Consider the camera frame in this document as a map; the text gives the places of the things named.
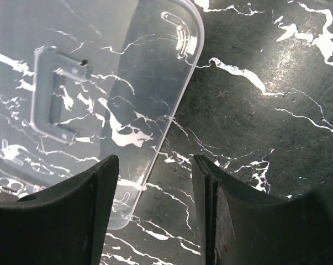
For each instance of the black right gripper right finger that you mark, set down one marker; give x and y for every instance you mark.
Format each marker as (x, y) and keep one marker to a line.
(239, 224)

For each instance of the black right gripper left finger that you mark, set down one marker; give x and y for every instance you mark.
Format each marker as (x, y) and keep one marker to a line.
(62, 224)

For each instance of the clear plastic box lid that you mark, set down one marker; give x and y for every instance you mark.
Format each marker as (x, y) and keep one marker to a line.
(82, 80)

